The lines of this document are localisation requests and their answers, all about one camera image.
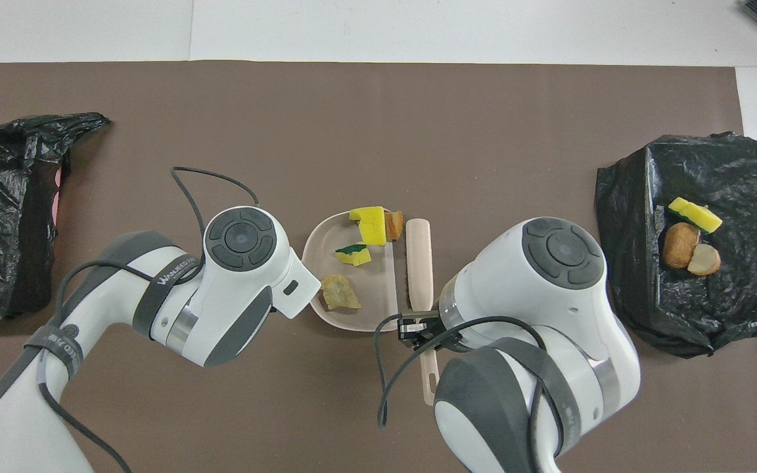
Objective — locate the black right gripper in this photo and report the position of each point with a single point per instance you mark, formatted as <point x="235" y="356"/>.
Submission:
<point x="431" y="332"/>

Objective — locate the beige brush black bristles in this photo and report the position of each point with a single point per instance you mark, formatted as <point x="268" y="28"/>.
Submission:
<point x="419" y="263"/>

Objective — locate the angular beige sponge chunk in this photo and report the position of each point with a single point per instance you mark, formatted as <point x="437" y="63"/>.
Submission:
<point x="339" y="292"/>

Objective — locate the yellow green scouring sponge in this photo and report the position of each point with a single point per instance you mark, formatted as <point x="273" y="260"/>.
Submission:
<point x="357" y="256"/>

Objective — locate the orange striped sponge piece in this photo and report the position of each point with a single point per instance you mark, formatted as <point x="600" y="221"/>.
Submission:
<point x="394" y="225"/>

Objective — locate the yellow sponge piece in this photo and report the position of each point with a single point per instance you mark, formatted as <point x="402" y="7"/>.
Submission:
<point x="694" y="213"/>
<point x="372" y="226"/>

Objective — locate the beige plastic dustpan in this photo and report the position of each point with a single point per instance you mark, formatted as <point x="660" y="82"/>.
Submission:
<point x="326" y="256"/>

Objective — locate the brown sponge chunk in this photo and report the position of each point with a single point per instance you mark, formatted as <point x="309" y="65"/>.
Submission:
<point x="679" y="246"/>

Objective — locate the rounded beige sponge chunk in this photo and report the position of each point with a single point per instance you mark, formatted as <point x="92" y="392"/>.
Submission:
<point x="706" y="261"/>

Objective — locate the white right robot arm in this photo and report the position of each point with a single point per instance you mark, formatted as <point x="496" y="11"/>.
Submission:
<point x="549" y="276"/>

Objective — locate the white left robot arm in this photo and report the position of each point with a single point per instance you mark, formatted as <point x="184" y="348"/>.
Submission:
<point x="240" y="263"/>

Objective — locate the brown paper table mat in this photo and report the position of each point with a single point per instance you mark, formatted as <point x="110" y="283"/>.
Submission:
<point x="286" y="131"/>

